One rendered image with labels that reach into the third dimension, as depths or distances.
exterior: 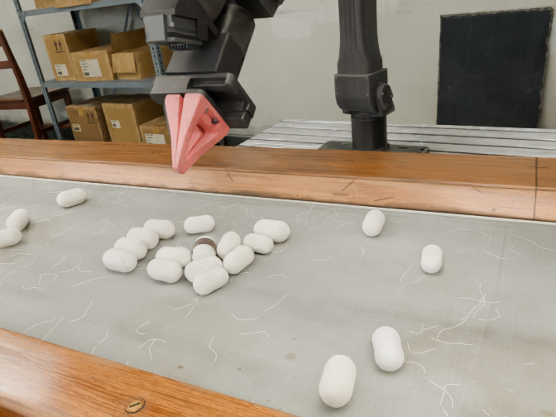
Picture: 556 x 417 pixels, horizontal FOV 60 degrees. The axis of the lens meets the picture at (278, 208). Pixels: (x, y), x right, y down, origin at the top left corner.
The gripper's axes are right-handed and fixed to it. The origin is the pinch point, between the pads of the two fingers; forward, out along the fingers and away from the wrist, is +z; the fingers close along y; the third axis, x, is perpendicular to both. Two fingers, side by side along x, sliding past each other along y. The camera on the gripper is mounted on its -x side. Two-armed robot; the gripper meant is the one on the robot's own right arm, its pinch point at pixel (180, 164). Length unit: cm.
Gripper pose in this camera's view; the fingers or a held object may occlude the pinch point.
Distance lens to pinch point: 52.2
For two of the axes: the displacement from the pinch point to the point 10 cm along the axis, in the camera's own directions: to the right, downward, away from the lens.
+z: -2.5, 9.1, -3.3
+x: 3.7, 4.0, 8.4
